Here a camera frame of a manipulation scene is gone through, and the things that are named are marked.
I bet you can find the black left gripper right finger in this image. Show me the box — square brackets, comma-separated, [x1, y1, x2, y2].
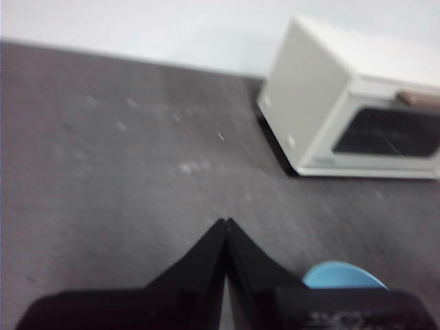
[225, 217, 432, 330]

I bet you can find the blue ribbed bowl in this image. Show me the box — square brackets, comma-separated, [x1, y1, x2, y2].
[302, 261, 391, 292]

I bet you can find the cream toaster oven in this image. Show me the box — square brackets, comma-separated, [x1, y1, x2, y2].
[257, 15, 440, 180]

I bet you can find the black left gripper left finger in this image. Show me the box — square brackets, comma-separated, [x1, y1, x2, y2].
[15, 219, 227, 330]

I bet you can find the oven door with taupe handle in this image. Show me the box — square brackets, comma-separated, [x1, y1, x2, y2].
[298, 77, 440, 180]

